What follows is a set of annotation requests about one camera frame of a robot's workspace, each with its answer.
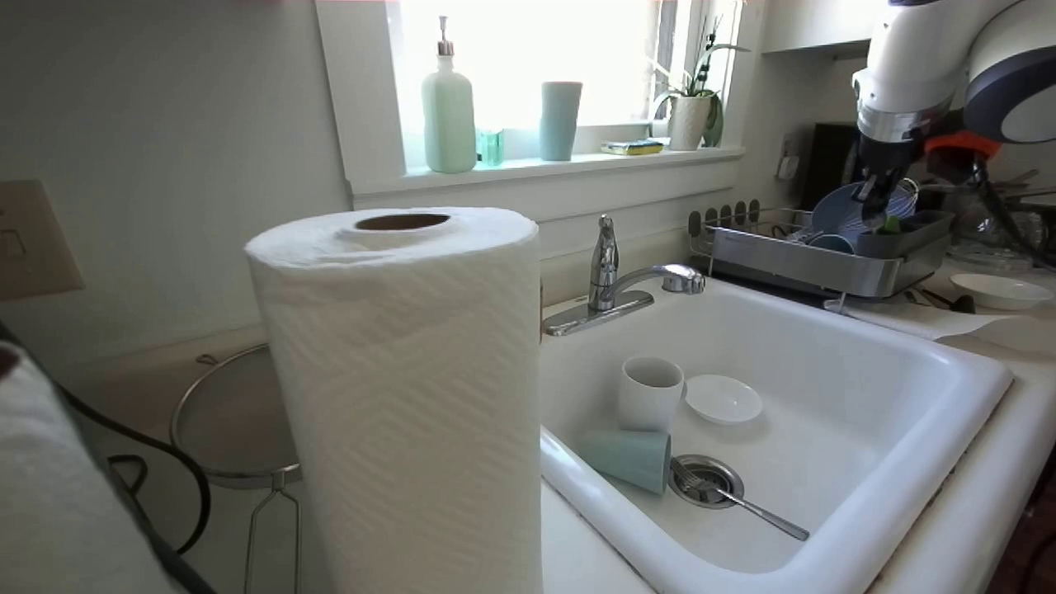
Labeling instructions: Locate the black kitchen appliance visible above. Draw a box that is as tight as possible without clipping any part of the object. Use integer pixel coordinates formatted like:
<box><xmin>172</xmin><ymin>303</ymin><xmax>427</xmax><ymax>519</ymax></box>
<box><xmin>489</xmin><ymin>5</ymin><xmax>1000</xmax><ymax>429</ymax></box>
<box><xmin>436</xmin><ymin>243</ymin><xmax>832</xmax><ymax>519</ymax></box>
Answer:
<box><xmin>798</xmin><ymin>118</ymin><xmax>869</xmax><ymax>214</ymax></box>

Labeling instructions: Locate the white paper towel roll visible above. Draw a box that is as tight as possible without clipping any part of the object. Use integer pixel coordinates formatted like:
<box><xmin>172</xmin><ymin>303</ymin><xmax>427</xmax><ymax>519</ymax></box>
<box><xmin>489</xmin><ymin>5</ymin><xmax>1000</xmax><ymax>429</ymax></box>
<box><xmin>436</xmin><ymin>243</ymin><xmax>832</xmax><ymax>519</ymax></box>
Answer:
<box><xmin>242</xmin><ymin>204</ymin><xmax>543</xmax><ymax>594</ymax></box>

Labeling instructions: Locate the metal sink drain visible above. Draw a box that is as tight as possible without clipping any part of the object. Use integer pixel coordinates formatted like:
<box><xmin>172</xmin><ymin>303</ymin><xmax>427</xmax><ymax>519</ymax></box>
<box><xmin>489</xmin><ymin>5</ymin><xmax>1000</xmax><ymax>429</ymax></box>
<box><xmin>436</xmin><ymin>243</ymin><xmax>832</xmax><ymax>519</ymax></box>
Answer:
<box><xmin>665</xmin><ymin>452</ymin><xmax>748</xmax><ymax>511</ymax></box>

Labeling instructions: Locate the potted plant in white pot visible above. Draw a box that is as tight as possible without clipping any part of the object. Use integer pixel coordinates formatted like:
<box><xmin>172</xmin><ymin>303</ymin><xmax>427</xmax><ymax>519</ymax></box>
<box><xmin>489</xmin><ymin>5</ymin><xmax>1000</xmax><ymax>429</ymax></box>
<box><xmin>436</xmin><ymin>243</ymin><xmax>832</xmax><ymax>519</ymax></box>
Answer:
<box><xmin>651</xmin><ymin>29</ymin><xmax>743</xmax><ymax>154</ymax></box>

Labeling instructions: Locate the small white plate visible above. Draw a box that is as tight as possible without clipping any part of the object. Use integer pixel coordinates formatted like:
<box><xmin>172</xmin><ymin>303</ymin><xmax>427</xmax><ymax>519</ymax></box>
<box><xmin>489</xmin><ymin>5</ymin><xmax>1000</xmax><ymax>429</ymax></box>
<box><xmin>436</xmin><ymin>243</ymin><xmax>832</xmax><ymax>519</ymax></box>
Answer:
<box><xmin>680</xmin><ymin>368</ymin><xmax>769</xmax><ymax>429</ymax></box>

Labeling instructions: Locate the blue-grey tumbler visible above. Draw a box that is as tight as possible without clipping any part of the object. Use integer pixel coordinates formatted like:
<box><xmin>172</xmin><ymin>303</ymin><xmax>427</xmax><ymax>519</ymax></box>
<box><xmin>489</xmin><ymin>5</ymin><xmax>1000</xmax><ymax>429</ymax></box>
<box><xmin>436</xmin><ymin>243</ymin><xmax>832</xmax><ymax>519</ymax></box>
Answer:
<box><xmin>534</xmin><ymin>78</ymin><xmax>588</xmax><ymax>165</ymax></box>

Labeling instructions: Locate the white cloth bundle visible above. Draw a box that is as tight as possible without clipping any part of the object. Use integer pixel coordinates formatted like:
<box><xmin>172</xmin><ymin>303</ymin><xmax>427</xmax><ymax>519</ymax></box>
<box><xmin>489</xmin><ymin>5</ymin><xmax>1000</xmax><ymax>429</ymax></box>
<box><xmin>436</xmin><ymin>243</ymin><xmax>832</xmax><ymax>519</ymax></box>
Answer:
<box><xmin>0</xmin><ymin>336</ymin><xmax>178</xmax><ymax>594</ymax></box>

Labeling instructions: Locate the metal mesh strainer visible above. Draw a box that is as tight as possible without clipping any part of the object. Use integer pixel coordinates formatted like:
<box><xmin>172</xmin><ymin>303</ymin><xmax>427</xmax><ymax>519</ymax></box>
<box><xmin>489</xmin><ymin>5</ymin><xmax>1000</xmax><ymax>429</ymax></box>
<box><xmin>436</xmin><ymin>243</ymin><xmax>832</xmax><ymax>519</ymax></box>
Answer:
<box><xmin>165</xmin><ymin>343</ymin><xmax>302</xmax><ymax>495</ymax></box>

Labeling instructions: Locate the chrome faucet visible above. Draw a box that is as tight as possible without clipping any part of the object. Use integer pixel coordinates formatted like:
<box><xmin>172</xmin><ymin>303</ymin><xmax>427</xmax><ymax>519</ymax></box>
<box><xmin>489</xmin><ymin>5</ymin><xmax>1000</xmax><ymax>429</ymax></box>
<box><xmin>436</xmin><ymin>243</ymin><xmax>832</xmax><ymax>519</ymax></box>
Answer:
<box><xmin>537</xmin><ymin>210</ymin><xmax>710</xmax><ymax>338</ymax></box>

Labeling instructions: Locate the black cable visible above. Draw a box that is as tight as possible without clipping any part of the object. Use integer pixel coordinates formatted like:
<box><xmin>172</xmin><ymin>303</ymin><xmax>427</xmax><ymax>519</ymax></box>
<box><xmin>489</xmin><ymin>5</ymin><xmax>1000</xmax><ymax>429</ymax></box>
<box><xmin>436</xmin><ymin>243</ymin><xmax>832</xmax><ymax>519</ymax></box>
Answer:
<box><xmin>0</xmin><ymin>322</ymin><xmax>216</xmax><ymax>594</ymax></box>

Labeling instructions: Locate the white mug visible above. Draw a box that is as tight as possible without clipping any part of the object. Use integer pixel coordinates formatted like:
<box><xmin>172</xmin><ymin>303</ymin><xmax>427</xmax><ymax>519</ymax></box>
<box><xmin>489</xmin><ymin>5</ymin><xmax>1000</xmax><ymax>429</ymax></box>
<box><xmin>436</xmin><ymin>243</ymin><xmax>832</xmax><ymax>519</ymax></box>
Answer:
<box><xmin>614</xmin><ymin>348</ymin><xmax>691</xmax><ymax>433</ymax></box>

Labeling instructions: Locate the white ceramic sink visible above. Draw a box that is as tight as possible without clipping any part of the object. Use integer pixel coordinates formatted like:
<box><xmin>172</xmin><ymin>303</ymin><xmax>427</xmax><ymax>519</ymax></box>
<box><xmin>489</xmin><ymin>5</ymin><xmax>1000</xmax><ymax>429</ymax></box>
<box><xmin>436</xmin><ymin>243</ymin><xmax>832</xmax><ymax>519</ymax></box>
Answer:
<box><xmin>537</xmin><ymin>272</ymin><xmax>1015</xmax><ymax>594</ymax></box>

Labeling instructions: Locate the beige wall outlet plate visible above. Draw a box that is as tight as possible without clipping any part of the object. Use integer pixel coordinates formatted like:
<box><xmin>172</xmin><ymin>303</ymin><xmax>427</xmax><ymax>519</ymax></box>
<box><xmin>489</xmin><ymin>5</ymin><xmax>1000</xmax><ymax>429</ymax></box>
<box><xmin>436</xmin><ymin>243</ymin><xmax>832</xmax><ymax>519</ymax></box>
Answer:
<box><xmin>0</xmin><ymin>179</ymin><xmax>88</xmax><ymax>303</ymax></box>

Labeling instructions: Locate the pale green soap bottle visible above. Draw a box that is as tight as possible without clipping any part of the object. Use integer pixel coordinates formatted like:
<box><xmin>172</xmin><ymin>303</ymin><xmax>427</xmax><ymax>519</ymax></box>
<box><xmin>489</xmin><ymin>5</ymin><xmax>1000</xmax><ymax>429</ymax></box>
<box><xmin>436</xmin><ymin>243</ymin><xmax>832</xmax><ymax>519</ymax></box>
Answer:
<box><xmin>420</xmin><ymin>14</ymin><xmax>483</xmax><ymax>179</ymax></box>

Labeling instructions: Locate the grey metal dish rack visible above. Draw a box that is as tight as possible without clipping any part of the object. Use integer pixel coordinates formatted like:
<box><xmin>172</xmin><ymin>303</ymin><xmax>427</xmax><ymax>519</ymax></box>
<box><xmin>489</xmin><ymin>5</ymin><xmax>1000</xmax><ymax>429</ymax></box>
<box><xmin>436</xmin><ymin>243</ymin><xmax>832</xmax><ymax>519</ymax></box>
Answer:
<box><xmin>707</xmin><ymin>204</ymin><xmax>957</xmax><ymax>303</ymax></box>

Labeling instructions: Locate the small teal glass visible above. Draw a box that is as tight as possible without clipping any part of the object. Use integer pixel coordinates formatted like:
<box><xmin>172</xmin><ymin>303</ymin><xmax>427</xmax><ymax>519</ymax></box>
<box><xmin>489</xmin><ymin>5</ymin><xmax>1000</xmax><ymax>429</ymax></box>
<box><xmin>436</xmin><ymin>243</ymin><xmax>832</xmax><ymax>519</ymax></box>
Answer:
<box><xmin>473</xmin><ymin>124</ymin><xmax>508</xmax><ymax>167</ymax></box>

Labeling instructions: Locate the yellow green sponge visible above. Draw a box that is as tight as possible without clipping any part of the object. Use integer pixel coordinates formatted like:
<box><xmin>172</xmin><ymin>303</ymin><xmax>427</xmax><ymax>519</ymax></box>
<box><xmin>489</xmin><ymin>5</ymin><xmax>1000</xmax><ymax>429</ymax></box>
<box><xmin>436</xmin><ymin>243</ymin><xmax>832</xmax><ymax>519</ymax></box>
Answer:
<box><xmin>599</xmin><ymin>135</ymin><xmax>670</xmax><ymax>159</ymax></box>

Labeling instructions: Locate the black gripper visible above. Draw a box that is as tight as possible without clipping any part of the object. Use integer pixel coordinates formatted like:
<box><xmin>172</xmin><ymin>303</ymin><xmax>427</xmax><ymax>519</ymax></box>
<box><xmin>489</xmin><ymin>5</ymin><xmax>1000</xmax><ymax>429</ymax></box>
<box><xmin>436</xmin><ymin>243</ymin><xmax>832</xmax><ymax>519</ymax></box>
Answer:
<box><xmin>850</xmin><ymin>135</ymin><xmax>925</xmax><ymax>222</ymax></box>

